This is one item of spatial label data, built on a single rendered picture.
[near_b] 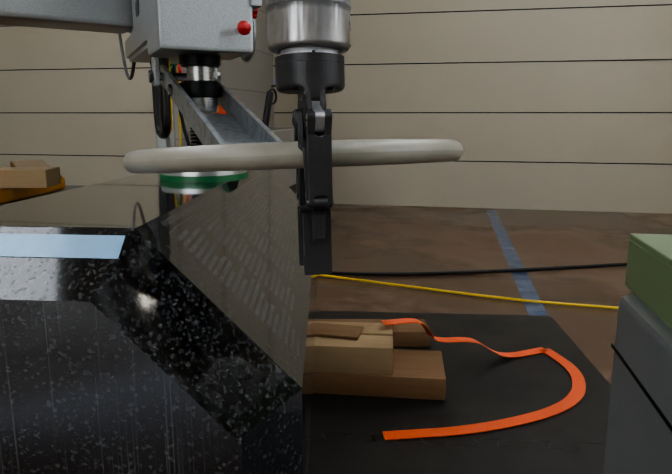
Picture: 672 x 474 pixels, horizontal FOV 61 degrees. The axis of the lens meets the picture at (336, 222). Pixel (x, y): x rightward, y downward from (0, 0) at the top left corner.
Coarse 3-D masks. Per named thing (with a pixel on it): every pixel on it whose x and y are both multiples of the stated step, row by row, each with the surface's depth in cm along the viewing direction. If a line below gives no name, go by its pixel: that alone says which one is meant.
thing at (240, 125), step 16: (160, 80) 156; (176, 80) 143; (176, 96) 139; (224, 96) 140; (192, 112) 123; (240, 112) 129; (192, 128) 124; (208, 128) 111; (224, 128) 126; (240, 128) 127; (256, 128) 119; (208, 144) 111
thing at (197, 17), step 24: (168, 0) 125; (192, 0) 128; (216, 0) 130; (240, 0) 132; (168, 24) 126; (192, 24) 128; (216, 24) 131; (168, 48) 128; (192, 48) 130; (216, 48) 132; (240, 48) 134
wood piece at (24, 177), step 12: (0, 168) 162; (12, 168) 162; (24, 168) 162; (36, 168) 162; (48, 168) 162; (0, 180) 157; (12, 180) 157; (24, 180) 158; (36, 180) 158; (48, 180) 159; (60, 180) 167
